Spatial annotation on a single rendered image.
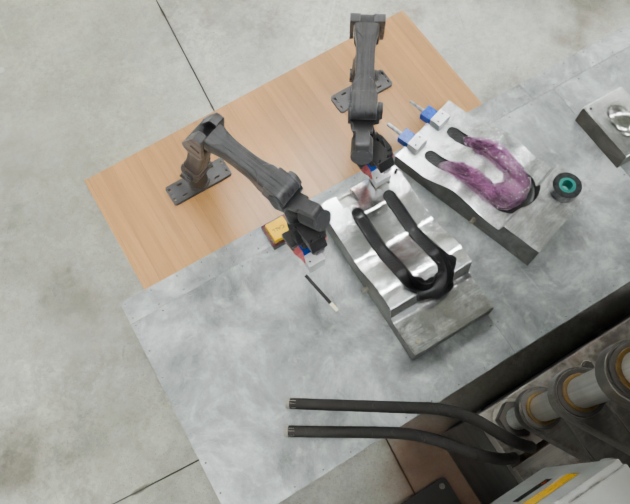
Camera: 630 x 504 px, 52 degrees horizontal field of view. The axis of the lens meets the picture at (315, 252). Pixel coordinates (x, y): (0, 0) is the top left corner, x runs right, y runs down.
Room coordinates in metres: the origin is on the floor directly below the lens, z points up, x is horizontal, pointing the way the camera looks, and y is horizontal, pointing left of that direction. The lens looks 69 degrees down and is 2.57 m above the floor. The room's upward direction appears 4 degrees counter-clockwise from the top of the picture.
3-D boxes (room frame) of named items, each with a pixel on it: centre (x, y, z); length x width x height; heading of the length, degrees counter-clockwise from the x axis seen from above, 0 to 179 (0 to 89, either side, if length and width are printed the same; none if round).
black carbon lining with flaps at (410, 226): (0.62, -0.25, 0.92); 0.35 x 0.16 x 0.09; 27
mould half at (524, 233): (0.84, -0.53, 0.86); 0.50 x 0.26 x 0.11; 44
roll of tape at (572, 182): (0.75, -0.71, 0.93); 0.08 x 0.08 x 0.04
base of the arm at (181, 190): (0.92, 0.34, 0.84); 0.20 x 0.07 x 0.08; 118
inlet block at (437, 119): (1.07, -0.37, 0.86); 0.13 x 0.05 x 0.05; 44
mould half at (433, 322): (0.60, -0.25, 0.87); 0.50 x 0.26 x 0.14; 27
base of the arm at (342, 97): (1.20, -0.19, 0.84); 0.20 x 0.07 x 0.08; 118
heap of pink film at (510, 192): (0.84, -0.52, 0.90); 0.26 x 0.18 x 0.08; 44
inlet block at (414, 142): (0.99, -0.30, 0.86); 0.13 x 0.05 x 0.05; 44
